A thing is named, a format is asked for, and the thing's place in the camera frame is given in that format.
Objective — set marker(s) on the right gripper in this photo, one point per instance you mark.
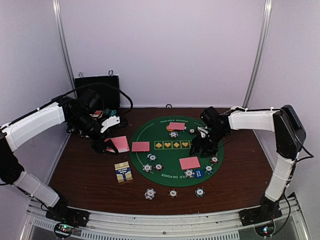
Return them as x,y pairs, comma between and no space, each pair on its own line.
198,144

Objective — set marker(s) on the single dealt pink card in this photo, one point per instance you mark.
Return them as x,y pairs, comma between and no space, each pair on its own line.
140,146

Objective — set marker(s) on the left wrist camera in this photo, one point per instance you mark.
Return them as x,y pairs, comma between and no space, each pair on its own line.
91,101

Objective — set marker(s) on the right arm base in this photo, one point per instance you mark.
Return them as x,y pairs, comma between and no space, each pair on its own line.
252,216

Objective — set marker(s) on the brown chip stack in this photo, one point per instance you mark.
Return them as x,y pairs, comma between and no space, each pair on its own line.
173,193

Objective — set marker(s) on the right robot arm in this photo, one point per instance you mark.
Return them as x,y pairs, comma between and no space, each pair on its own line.
284,122

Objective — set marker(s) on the blue round button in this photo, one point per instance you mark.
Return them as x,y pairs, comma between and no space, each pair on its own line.
199,173

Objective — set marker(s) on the round green poker mat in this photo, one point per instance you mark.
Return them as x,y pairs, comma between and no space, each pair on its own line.
169,150

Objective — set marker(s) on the black poker case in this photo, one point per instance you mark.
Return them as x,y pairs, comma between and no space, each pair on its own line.
111,97

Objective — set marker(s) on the blue white chips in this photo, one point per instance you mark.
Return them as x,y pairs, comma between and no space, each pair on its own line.
147,168
189,173
173,134

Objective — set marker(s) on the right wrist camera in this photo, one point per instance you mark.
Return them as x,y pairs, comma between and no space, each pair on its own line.
211,117

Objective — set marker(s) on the blue white chip stack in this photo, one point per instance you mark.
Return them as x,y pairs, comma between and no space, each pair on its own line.
150,194

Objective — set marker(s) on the teal chip row in case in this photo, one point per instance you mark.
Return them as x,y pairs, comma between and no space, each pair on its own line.
112,113

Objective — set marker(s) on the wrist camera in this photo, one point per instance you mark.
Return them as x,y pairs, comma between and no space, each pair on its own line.
211,117
91,101

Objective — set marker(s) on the clear card box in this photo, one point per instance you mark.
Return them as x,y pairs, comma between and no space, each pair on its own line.
123,172

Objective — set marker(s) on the green blue chip stack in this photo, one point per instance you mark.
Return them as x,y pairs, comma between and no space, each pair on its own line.
199,192

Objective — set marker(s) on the pink playing card deck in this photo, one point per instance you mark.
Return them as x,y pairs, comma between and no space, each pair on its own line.
121,143

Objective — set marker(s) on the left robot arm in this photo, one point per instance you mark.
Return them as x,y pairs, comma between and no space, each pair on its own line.
28,132

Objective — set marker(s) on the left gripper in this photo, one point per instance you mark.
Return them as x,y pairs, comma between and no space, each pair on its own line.
99,147

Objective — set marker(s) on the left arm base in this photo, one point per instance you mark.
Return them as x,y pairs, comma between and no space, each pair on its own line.
73,217

